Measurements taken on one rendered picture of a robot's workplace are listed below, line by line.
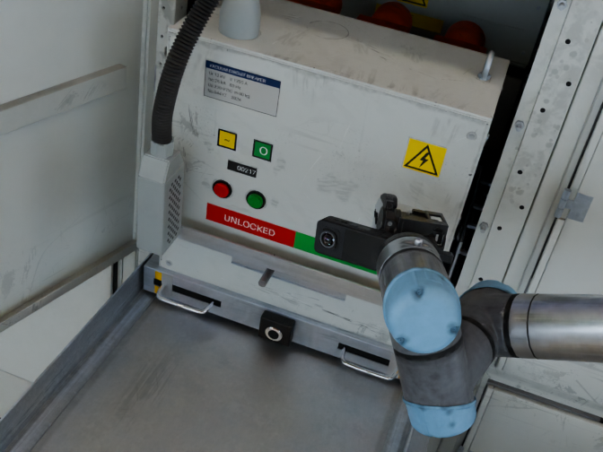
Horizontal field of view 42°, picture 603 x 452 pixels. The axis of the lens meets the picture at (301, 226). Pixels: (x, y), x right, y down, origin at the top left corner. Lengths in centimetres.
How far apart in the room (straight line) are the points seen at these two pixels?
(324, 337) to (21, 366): 88
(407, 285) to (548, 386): 76
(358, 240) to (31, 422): 61
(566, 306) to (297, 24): 63
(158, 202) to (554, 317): 62
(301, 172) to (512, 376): 58
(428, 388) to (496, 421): 75
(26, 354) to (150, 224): 80
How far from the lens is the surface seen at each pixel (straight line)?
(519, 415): 156
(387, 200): 100
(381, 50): 124
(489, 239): 136
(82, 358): 138
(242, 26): 119
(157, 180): 120
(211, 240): 131
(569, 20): 121
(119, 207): 154
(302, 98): 116
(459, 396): 86
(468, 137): 112
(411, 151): 115
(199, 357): 139
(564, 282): 137
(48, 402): 132
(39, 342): 193
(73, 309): 180
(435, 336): 79
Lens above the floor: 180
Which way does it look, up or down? 34 degrees down
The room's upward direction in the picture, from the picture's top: 11 degrees clockwise
